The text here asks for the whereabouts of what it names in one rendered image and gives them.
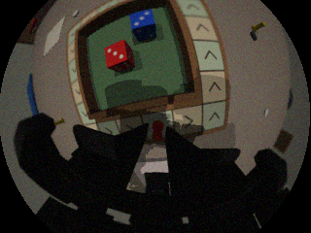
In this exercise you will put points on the red die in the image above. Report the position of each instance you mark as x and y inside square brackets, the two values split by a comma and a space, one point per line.
[119, 56]

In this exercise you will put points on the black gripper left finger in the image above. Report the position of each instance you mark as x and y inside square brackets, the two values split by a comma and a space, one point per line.
[123, 149]

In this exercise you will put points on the yellow game pawn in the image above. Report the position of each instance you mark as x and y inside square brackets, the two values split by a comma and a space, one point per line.
[60, 121]
[258, 26]

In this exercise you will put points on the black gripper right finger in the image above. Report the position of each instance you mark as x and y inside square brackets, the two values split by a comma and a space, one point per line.
[186, 160]

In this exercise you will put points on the blue die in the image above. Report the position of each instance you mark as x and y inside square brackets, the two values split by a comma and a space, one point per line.
[143, 25]

